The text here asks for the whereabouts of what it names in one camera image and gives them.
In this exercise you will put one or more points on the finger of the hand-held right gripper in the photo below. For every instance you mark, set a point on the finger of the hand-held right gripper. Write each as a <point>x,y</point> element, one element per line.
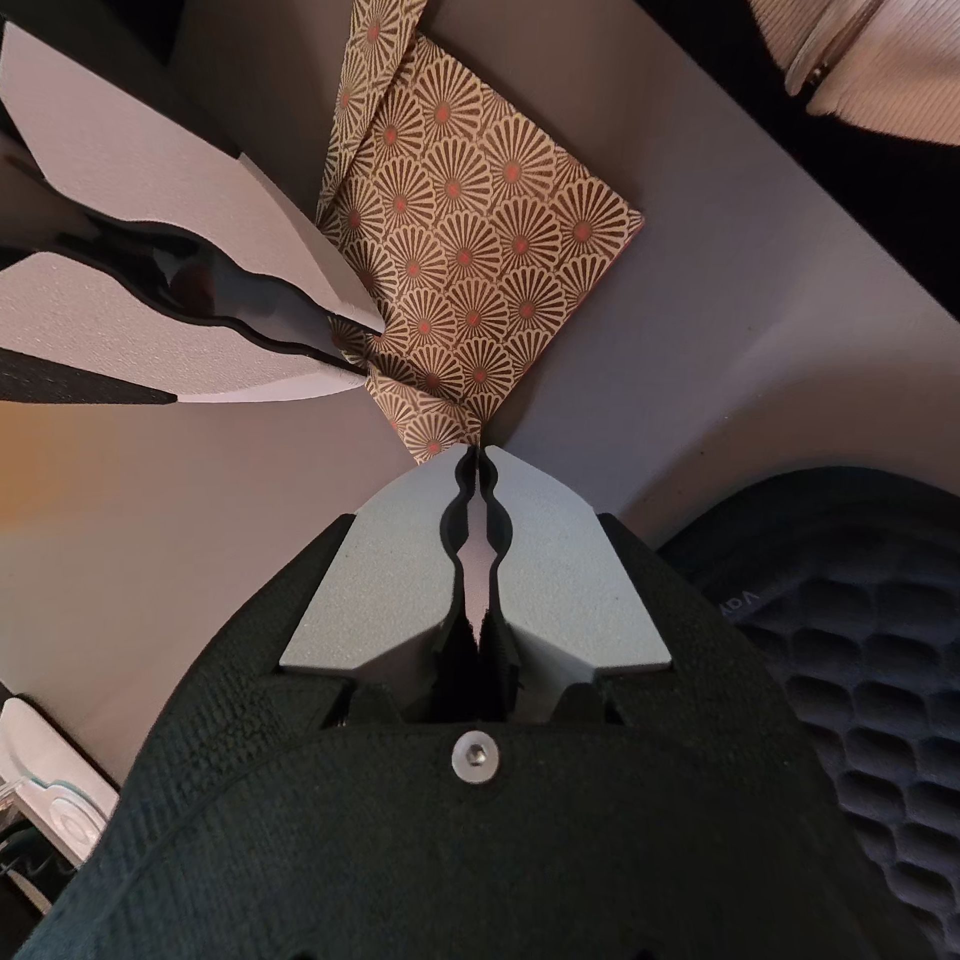
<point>135,150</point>
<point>105,323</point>

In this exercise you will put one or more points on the brown fan pattern origami paper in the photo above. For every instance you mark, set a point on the brown fan pattern origami paper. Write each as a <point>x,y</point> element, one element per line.
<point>480,240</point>

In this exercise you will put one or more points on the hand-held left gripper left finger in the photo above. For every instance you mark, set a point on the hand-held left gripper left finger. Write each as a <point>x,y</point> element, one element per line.
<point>375,585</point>

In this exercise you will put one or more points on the black textured armrest pad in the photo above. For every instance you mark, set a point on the black textured armrest pad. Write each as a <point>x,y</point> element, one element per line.
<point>855,660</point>

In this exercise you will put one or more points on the white flat base plate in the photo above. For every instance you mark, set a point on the white flat base plate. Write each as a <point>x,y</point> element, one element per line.
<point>53,780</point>

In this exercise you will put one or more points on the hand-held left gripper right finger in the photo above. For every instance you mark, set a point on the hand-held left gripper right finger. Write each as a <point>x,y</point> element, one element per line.
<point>578,585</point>

